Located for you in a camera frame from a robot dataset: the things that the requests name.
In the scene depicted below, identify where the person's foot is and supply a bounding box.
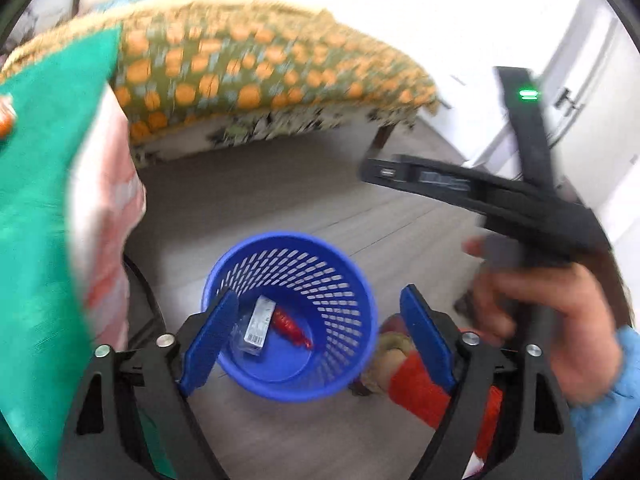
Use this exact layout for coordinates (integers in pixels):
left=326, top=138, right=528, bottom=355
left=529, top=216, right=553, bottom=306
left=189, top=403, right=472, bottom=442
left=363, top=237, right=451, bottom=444
left=357, top=331, right=417, bottom=397

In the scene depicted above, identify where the orange white snack packet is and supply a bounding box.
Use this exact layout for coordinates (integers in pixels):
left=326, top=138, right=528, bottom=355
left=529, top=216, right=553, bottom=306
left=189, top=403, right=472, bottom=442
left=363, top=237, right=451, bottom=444
left=0, top=96, right=17, bottom=139

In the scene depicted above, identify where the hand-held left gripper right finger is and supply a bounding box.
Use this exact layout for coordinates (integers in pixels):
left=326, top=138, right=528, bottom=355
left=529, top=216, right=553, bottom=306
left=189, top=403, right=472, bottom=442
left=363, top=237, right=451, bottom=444
left=400, top=284, right=583, bottom=480

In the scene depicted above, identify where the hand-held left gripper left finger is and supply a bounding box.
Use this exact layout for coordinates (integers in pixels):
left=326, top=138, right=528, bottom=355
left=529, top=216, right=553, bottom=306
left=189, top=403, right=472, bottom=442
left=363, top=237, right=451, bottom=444
left=57, top=290, right=241, bottom=480

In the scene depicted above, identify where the person's right hand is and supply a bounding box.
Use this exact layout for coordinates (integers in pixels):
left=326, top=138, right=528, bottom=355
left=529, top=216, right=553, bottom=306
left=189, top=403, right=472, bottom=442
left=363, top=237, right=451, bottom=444
left=462, top=237, right=625, bottom=407

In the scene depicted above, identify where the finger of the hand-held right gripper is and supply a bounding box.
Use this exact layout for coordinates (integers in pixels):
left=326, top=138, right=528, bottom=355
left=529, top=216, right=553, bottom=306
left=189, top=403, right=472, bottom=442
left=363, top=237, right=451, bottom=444
left=358, top=155, right=483, bottom=207

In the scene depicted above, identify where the orange patterned bed blanket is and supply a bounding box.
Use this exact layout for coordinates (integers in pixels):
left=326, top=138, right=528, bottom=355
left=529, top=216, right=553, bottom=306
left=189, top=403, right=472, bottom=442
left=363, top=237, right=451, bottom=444
left=0, top=0, right=441, bottom=143

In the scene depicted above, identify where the black door handle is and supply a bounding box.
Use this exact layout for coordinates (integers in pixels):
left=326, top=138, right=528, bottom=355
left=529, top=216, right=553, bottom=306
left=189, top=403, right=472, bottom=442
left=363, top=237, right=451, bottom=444
left=554, top=87, right=587, bottom=112

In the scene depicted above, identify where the black table frame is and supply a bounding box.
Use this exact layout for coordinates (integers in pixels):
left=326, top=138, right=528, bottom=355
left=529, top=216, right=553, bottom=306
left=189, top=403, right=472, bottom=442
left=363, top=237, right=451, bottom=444
left=121, top=254, right=168, bottom=348

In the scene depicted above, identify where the floral bed sheet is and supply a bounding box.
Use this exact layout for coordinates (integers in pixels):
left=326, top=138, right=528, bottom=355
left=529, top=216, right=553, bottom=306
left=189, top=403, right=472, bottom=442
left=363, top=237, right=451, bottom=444
left=131, top=105, right=418, bottom=167

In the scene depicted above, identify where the blue plastic mesh basket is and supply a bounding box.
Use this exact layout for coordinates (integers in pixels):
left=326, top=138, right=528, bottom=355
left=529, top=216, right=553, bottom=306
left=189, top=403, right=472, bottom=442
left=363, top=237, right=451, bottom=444
left=201, top=231, right=379, bottom=402

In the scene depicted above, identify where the white cardboard box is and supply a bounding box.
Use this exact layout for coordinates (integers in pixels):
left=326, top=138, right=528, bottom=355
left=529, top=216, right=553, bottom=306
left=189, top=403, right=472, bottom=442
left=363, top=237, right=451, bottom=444
left=244, top=296, right=277, bottom=356

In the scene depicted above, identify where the white wardrobe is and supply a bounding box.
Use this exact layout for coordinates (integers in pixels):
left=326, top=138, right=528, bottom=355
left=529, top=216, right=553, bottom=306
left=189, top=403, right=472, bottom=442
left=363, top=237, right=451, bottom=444
left=462, top=0, right=640, bottom=256

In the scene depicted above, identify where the green table cloth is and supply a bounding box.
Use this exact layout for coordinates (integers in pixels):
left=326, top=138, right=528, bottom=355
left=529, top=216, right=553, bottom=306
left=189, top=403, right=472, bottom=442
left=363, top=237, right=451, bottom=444
left=0, top=25, right=176, bottom=480

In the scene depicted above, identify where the dark wooden bed leg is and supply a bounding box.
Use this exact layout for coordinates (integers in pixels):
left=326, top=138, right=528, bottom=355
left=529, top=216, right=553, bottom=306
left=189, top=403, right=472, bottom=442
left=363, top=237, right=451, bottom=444
left=369, top=124, right=396, bottom=162

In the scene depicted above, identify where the person's right forearm blue sleeve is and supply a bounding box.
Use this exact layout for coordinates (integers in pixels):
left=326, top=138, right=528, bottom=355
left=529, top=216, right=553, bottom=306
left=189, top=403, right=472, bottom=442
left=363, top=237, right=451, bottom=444
left=566, top=327, right=640, bottom=480

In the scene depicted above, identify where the person's leg in red pants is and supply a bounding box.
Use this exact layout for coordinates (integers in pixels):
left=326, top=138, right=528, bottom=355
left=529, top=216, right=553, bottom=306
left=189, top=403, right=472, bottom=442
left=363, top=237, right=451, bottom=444
left=389, top=352, right=503, bottom=463

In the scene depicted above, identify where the red snack wrapper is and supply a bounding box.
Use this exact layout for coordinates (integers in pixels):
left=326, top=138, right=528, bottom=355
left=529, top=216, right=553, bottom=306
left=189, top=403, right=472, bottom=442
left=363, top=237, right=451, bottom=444
left=272, top=309, right=314, bottom=351

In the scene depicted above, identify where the pink striped table cover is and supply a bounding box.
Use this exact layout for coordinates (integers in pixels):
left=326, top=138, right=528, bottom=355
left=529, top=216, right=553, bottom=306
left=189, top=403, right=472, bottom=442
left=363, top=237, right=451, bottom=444
left=67, top=82, right=147, bottom=356

